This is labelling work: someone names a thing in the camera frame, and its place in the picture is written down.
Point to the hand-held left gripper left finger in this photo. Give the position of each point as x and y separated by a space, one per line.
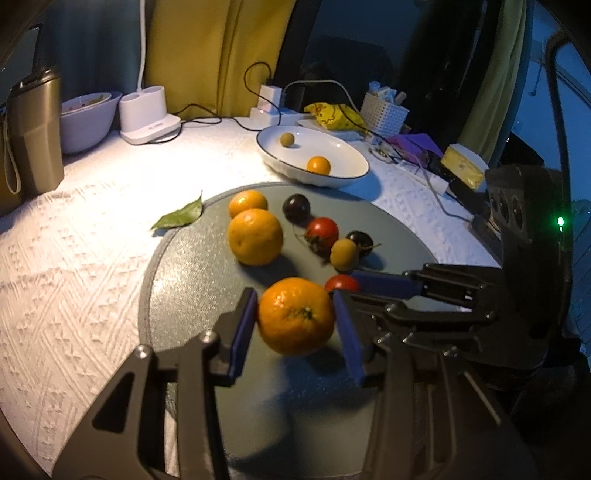
244 325

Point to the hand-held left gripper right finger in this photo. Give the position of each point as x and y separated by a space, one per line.
347 334

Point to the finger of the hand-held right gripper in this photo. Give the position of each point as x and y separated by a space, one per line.
383 285
438 316

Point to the red cherry tomato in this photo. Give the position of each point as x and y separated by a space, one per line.
323 230
342 283

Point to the yellow cherry tomato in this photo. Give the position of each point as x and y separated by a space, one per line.
287 139
344 254

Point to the dark purple cherry tomato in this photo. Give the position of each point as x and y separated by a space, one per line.
363 238
296 207

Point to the large mandarin orange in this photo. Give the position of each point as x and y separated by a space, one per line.
295 316

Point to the medium mandarin orange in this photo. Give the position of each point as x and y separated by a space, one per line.
255 237

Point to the small mandarin orange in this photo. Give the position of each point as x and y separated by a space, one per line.
248 202
318 165

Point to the white oval bowl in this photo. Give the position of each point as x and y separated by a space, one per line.
344 151

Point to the round grey mat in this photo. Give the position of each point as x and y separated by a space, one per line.
194 277

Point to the black elongated device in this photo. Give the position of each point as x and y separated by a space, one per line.
461 191

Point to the green leaf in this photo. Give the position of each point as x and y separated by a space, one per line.
178 217

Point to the yellow white box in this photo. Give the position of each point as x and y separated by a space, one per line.
464 168

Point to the purple cloth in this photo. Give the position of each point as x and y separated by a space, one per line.
411 141

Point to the white textured tablecloth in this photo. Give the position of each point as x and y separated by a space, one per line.
92 277

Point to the white woven basket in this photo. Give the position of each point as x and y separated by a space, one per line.
383 113

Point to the yellow snack bag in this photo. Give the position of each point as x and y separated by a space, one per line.
330 115

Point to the white crumpled packets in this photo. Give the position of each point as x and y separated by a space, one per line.
385 92

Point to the white power strip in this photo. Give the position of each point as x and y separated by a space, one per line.
272 117

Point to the black charger plug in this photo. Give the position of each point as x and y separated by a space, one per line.
295 98

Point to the light green cloth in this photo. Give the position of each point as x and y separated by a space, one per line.
496 69

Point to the white charger plug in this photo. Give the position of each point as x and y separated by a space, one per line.
269 96

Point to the black chair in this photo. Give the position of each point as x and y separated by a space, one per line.
341 60

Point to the lavender bowl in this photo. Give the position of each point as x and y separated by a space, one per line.
87 127

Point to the yellow fabric backrest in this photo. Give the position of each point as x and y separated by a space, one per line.
207 55

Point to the brown thermos mug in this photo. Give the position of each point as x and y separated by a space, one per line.
34 134

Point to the teal curtain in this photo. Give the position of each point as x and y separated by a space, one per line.
83 41

